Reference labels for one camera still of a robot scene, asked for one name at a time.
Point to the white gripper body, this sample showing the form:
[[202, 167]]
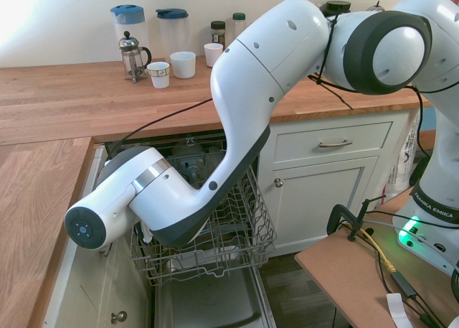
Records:
[[146, 234]]

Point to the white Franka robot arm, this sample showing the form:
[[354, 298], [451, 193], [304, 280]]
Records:
[[251, 73]]

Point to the grey dishwasher spray tube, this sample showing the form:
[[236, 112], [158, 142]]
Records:
[[190, 163]]

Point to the steel dishwasher door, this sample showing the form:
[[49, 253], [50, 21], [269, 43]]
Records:
[[211, 299]]

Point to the round metal cabinet knob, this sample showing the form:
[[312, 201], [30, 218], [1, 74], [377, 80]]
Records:
[[118, 317], [278, 182]]

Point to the patterned paper cup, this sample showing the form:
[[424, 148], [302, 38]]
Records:
[[158, 76]]

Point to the wide white cup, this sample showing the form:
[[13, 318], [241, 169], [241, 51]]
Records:
[[183, 66]]

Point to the glass French press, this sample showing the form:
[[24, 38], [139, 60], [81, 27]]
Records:
[[132, 57]]

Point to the black metal clamp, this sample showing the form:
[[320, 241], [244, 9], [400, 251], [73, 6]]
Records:
[[335, 216]]

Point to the small white cup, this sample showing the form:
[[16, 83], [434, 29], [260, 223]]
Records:
[[213, 56]]

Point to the clear pitcher dark blue lid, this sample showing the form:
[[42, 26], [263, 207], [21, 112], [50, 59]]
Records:
[[174, 33]]

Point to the clear pitcher light blue lid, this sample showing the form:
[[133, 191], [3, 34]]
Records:
[[129, 23]]

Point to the dark spice jar black lid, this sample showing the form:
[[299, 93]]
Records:
[[217, 32]]

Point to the clear bottle green lid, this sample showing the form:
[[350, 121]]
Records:
[[239, 24]]

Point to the white paper label strip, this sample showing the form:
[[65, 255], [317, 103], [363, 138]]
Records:
[[398, 308]]

